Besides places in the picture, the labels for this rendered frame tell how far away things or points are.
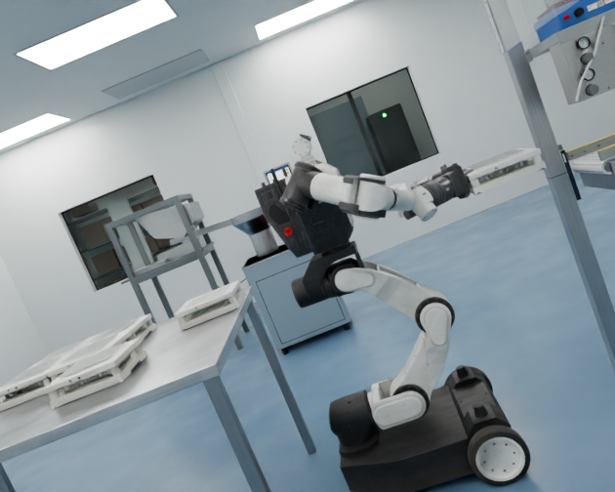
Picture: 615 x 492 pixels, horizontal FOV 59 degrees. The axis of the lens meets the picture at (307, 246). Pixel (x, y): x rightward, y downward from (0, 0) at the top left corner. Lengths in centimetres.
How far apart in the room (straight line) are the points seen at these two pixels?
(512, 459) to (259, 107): 556
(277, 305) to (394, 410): 224
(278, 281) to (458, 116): 377
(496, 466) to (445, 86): 563
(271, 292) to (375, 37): 390
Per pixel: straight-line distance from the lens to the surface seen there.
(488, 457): 208
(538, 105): 228
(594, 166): 212
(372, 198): 162
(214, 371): 153
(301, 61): 700
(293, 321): 427
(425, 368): 215
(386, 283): 202
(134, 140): 717
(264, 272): 420
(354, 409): 220
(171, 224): 508
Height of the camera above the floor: 121
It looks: 7 degrees down
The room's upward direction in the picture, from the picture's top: 22 degrees counter-clockwise
